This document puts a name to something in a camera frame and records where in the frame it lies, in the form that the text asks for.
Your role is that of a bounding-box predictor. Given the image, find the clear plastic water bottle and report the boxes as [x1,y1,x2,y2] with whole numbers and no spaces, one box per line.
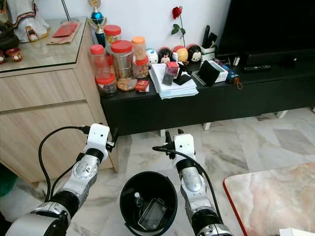
[133,192,144,208]

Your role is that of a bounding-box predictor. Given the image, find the stack of white papers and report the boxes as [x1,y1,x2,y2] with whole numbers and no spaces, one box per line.
[149,62,200,100]

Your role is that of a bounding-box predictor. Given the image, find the black wallet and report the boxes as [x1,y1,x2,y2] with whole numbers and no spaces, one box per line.
[175,71,197,86]

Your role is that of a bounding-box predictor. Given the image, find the small red box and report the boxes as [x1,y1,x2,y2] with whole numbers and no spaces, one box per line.
[135,80,151,93]

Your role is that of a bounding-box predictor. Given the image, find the black low tv console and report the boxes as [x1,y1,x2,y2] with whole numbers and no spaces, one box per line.
[101,60,315,136]

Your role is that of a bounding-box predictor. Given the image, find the tall red-lid plastic jar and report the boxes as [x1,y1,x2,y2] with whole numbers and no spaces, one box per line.
[90,44,118,97]

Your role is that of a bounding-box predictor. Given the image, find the clear plastic container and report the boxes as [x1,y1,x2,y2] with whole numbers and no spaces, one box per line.
[137,198,169,232]

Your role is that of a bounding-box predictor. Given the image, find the black and white box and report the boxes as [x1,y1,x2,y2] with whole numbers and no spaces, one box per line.
[197,59,230,87]

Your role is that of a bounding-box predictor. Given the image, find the large red-lid nut jar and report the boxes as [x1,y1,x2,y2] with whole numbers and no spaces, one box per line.
[111,40,138,92]

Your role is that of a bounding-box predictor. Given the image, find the light wooden cabinet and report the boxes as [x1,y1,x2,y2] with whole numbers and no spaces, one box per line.
[0,17,120,183]

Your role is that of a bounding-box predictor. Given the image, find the yellow red round plush toy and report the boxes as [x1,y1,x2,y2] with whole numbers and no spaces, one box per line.
[172,45,189,64]

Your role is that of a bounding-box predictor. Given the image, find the black white round plush toy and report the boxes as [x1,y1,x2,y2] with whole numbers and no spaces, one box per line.
[157,46,173,65]

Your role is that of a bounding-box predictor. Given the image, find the black mouse round plush toy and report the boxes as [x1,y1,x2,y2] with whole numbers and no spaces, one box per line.
[186,43,203,64]

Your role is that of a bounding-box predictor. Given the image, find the orange-lid plastic jar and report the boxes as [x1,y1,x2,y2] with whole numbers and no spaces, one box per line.
[131,36,150,79]

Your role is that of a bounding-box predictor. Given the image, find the remote holder with remotes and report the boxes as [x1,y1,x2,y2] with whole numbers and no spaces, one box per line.
[200,25,219,61]

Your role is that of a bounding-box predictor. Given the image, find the small red-lid jar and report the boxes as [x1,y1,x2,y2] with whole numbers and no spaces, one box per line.
[103,25,123,48]

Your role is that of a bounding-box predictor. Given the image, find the black remote control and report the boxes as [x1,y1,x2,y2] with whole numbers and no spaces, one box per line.
[243,64,273,73]

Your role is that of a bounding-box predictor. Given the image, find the brown paper envelope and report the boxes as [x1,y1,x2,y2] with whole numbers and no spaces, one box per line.
[46,22,81,46]

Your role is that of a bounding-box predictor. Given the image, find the green plastic container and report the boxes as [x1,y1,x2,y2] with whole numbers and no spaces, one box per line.
[0,164,18,198]

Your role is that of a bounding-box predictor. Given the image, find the gold blue trophy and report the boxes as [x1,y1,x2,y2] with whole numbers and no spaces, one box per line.
[87,0,108,48]

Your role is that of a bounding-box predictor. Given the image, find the red packet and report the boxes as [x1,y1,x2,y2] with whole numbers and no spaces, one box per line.
[52,22,79,39]

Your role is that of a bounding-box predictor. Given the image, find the red artificial rose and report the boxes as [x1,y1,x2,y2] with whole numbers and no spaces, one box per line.
[171,6,186,49]

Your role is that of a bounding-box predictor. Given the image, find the thin metal pole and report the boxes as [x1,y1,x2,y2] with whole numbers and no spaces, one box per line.
[62,0,72,22]

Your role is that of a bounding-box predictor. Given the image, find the black flat television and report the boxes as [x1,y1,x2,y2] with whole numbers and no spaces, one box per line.
[216,0,315,67]

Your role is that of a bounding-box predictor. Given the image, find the black iron teapot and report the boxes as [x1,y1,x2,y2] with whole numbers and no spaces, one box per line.
[0,26,21,53]

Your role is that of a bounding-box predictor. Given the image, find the robed ceramic figurine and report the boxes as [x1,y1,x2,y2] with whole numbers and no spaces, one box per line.
[7,0,50,44]

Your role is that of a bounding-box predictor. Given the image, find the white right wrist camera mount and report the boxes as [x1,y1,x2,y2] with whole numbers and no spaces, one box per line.
[174,133,196,161]

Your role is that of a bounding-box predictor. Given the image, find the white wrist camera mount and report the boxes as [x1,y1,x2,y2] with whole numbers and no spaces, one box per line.
[174,133,196,161]
[86,123,110,154]

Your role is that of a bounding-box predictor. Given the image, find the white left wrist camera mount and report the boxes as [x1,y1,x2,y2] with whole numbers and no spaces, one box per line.
[86,123,110,154]

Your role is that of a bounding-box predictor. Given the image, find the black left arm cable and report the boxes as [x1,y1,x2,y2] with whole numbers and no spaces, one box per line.
[38,125,91,203]

